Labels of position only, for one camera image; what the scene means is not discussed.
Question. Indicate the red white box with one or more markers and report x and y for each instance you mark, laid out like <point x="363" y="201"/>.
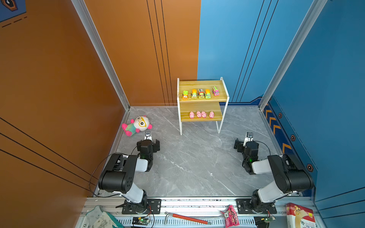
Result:
<point x="299" y="216"/>

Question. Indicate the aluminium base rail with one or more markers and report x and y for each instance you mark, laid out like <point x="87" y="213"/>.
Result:
<point x="204" y="208"/>

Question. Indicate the orange green toy truck bottom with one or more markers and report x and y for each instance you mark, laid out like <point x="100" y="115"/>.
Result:
<point x="194" y="94"/>

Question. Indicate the pink snack packet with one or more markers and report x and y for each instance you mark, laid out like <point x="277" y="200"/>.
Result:
<point x="230" y="216"/>

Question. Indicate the white shelf frame with wood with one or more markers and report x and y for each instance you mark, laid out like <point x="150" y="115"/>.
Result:
<point x="217" y="104"/>

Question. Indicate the green circuit board left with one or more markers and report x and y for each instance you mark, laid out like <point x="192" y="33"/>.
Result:
<point x="140" y="222"/>

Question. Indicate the aluminium corner post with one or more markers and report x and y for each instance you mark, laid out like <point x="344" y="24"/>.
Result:
<point x="88" y="23"/>
<point x="300" y="36"/>

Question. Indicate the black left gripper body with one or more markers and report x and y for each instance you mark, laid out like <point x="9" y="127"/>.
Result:
<point x="155" y="147"/>

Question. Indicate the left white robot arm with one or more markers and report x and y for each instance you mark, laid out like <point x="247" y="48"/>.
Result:
<point x="118" y="177"/>

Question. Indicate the green orange toy truck top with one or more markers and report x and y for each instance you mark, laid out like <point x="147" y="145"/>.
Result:
<point x="207" y="94"/>

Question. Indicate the aluminium corner post right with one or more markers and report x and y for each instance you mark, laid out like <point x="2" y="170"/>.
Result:
<point x="300" y="36"/>

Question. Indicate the pink toy truck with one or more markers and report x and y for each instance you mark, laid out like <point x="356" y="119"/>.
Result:
<point x="216" y="91"/>

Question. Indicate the red handled tool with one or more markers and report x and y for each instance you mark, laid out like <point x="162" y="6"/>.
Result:
<point x="185" y="218"/>

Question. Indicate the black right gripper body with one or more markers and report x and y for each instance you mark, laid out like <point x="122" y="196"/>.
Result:
<point x="240" y="148"/>

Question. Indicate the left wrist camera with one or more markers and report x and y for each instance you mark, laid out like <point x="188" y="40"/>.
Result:
<point x="147" y="135"/>

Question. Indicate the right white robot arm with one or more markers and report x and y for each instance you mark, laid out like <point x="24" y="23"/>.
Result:
<point x="289" y="175"/>

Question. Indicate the plush doll pink white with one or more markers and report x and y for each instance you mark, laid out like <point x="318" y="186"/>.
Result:
<point x="140" y="124"/>

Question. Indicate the circuit board right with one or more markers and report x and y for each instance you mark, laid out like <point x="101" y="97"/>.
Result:
<point x="264" y="222"/>

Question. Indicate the aluminium corner post left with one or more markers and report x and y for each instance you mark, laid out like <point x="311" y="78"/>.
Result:
<point x="88" y="23"/>

